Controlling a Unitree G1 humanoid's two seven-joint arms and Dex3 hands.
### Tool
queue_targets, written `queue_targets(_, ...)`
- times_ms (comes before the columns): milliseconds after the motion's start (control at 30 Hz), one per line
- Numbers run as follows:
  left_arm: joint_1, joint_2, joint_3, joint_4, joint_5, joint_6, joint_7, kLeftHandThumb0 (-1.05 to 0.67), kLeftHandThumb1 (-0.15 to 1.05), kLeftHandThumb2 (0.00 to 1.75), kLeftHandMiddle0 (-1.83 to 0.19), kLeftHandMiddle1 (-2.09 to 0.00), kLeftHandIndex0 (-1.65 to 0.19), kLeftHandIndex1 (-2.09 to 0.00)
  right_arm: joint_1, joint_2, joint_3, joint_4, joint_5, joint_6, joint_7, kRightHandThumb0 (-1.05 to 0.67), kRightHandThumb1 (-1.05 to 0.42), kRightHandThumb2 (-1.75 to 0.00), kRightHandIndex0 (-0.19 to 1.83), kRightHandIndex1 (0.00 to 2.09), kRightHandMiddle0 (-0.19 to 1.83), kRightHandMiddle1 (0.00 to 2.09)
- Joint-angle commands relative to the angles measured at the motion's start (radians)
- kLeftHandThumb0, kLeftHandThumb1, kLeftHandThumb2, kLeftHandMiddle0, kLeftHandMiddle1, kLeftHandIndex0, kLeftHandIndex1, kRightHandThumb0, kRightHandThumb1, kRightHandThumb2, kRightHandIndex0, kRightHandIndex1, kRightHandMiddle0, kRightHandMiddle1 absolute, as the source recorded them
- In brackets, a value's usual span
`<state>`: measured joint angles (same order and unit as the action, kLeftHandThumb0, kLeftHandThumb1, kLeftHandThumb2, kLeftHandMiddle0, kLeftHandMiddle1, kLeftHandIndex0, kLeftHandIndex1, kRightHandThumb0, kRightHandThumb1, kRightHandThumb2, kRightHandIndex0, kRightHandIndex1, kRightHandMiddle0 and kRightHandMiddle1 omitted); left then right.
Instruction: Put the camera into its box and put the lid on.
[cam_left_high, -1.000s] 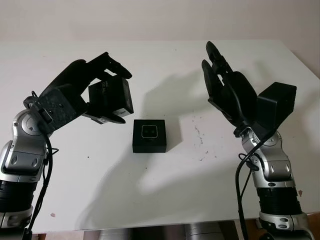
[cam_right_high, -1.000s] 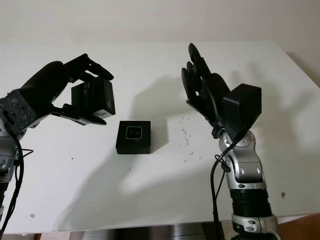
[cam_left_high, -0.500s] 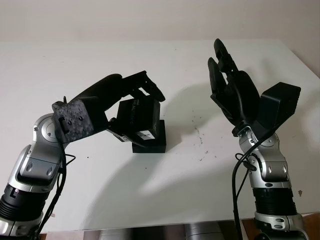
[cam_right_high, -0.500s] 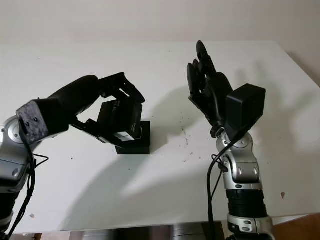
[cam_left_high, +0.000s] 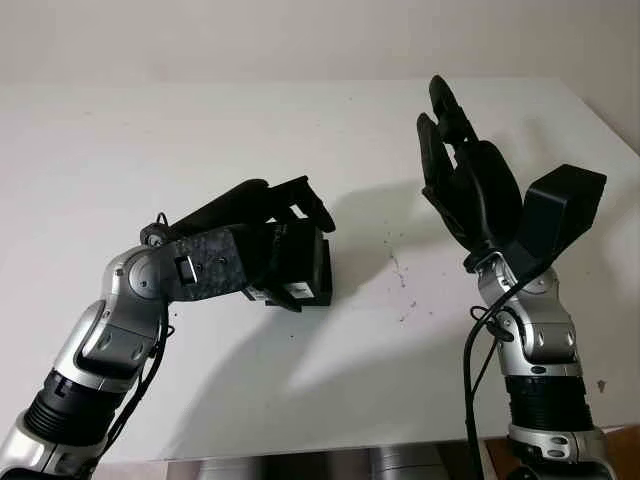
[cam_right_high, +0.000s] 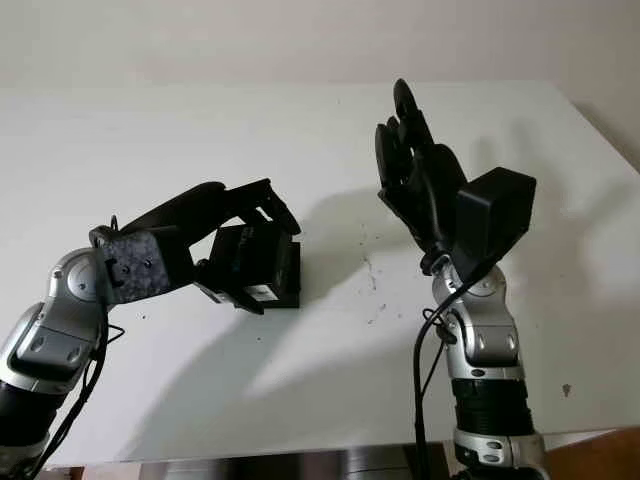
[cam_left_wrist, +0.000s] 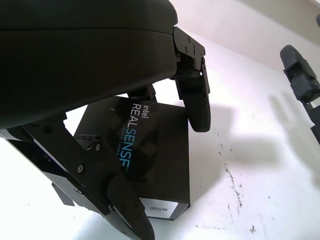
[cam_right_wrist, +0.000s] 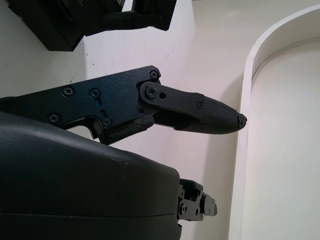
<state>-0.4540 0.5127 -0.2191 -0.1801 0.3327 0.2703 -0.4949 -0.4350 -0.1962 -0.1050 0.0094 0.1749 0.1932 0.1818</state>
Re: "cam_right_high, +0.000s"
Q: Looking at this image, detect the black box base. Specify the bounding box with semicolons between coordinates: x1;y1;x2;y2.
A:
272;242;302;310

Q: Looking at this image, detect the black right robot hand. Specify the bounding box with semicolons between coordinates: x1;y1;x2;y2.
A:
374;78;469;276

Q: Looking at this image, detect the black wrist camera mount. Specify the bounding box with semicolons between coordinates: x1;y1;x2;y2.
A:
455;167;537;281
89;227;194;305

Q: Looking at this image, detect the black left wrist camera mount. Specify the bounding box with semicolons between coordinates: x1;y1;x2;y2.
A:
89;227;194;305

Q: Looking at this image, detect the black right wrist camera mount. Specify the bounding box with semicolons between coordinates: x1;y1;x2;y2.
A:
455;167;537;281

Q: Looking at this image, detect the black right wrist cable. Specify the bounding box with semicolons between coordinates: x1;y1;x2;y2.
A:
412;257;504;480

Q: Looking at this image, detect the silver robot torso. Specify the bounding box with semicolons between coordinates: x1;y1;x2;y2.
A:
144;444;451;480

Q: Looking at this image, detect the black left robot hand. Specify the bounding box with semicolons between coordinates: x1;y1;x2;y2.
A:
112;177;302;316

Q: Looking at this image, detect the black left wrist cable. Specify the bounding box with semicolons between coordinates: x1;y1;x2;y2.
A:
19;214;126;480

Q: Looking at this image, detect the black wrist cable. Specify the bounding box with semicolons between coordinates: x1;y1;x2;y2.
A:
19;214;126;480
412;257;504;480

